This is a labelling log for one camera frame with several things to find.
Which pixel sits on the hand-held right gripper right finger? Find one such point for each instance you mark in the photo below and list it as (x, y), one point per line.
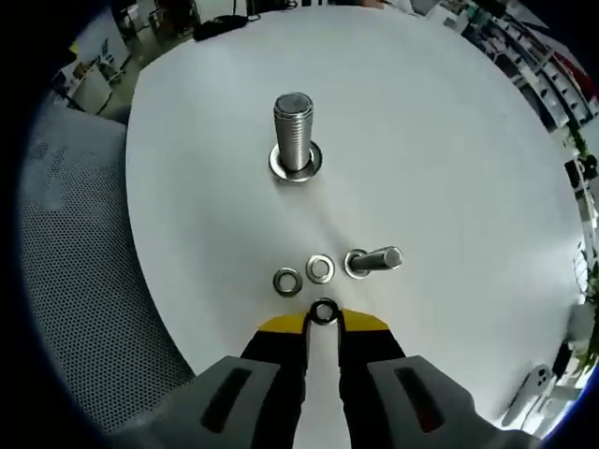
(369, 346)

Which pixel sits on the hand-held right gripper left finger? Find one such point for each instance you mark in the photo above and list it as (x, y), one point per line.
(276, 374)

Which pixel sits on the small threaded stud bolt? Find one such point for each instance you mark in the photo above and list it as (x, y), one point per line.
(379, 259)

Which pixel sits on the large threaded stud bolt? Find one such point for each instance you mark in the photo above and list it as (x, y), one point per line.
(292, 135)

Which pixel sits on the white handheld controller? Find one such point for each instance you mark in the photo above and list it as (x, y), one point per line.
(531, 393)

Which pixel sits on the black power adapter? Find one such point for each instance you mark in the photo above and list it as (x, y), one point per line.
(561, 357)

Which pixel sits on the white plant pot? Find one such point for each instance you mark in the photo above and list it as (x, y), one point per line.
(580, 327)

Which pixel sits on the grey mesh chair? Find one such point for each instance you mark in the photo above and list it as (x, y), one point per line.
(84, 257)

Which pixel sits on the shelf with white bins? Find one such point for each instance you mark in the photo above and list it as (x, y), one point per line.
(538, 61)

